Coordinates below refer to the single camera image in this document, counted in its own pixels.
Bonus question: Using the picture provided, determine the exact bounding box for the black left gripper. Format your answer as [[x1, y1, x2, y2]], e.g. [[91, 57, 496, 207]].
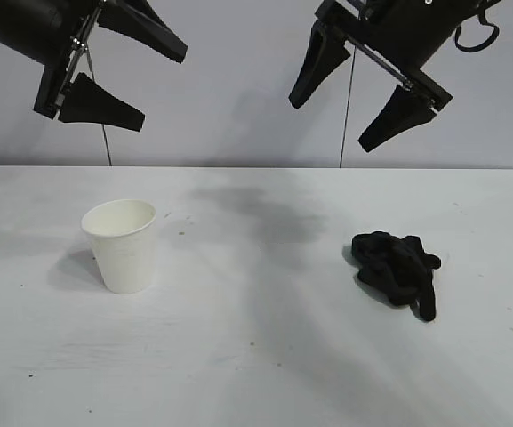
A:
[[0, 0, 190, 134]]

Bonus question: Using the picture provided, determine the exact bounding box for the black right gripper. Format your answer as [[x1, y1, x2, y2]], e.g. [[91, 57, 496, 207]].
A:
[[288, 0, 480, 156]]

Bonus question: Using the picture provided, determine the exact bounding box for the black cloth rag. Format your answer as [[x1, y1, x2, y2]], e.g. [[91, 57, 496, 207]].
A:
[[350, 230, 443, 324]]

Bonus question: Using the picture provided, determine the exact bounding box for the white paper cup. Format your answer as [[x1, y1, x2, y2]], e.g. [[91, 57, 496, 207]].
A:
[[80, 198, 158, 295]]

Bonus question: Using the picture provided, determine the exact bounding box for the white table cover sheet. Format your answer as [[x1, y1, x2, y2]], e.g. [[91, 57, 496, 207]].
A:
[[0, 165, 513, 427]]

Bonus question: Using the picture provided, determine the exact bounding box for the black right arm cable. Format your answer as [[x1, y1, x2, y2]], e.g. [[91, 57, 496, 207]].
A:
[[453, 0, 501, 53]]

